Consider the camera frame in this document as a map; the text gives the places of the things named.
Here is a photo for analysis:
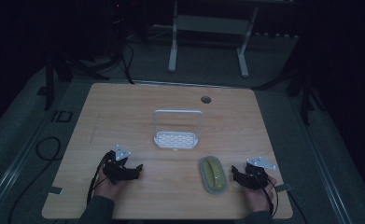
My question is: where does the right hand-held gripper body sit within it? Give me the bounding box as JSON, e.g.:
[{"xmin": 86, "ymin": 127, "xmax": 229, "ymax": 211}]
[{"xmin": 245, "ymin": 156, "xmax": 278, "ymax": 191}]

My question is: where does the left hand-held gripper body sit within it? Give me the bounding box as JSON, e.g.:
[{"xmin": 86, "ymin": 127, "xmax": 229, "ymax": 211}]
[{"xmin": 102, "ymin": 144, "xmax": 133, "ymax": 185}]

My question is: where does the green soap bar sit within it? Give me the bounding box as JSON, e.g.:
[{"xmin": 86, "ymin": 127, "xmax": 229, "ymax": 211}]
[{"xmin": 202, "ymin": 157, "xmax": 228, "ymax": 189}]

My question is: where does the grey oval dish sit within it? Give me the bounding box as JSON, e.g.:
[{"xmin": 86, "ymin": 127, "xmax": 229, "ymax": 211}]
[{"xmin": 198, "ymin": 155, "xmax": 230, "ymax": 195}]

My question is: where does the white drain rack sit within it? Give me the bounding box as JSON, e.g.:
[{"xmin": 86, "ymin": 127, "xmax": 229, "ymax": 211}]
[{"xmin": 152, "ymin": 108, "xmax": 204, "ymax": 150}]

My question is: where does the person's left hand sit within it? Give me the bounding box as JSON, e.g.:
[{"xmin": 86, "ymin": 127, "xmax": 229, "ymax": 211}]
[{"xmin": 93, "ymin": 159, "xmax": 129, "ymax": 203}]

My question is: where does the person's right hand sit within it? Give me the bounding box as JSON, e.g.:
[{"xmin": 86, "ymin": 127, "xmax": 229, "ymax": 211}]
[{"xmin": 243, "ymin": 175, "xmax": 278, "ymax": 214}]

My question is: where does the black tripod stand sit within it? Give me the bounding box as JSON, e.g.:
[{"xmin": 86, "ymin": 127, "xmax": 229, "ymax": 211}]
[
  {"xmin": 43, "ymin": 52, "xmax": 110, "ymax": 112},
  {"xmin": 252, "ymin": 55, "xmax": 326, "ymax": 127}
]

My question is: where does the white metal stand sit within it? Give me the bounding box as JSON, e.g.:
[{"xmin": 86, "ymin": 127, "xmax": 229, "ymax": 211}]
[{"xmin": 168, "ymin": 0, "xmax": 260, "ymax": 78}]

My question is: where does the left hand-held gripper cable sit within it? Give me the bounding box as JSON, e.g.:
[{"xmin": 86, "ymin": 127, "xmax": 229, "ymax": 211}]
[{"xmin": 86, "ymin": 150, "xmax": 117, "ymax": 206}]

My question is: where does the hand-held gripper cable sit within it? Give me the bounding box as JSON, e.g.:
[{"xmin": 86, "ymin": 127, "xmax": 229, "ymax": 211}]
[
  {"xmin": 86, "ymin": 150, "xmax": 117, "ymax": 206},
  {"xmin": 254, "ymin": 171, "xmax": 280, "ymax": 218}
]

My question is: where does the right hand-held gripper cable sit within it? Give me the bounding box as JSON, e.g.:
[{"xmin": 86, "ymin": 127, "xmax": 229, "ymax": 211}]
[{"xmin": 254, "ymin": 171, "xmax": 280, "ymax": 218}]

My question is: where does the black floor cable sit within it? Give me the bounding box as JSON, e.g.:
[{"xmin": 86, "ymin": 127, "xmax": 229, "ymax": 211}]
[{"xmin": 7, "ymin": 135, "xmax": 63, "ymax": 224}]

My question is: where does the black hanging cable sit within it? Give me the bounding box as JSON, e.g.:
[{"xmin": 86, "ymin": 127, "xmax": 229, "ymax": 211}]
[{"xmin": 119, "ymin": 40, "xmax": 135, "ymax": 85}]

